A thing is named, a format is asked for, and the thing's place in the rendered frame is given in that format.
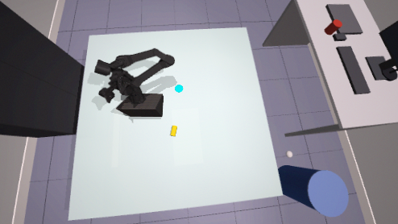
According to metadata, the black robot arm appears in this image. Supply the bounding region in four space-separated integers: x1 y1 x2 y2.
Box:
94 48 175 104

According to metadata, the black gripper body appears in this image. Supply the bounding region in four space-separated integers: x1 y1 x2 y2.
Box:
98 71 135 97

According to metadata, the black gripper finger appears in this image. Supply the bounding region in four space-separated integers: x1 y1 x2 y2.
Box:
117 76 132 93
101 90 115 103

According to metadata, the yellow cylinder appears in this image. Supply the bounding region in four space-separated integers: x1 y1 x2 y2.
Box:
170 126 177 136

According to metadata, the cyan circle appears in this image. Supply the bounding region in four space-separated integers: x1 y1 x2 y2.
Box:
175 85 183 93

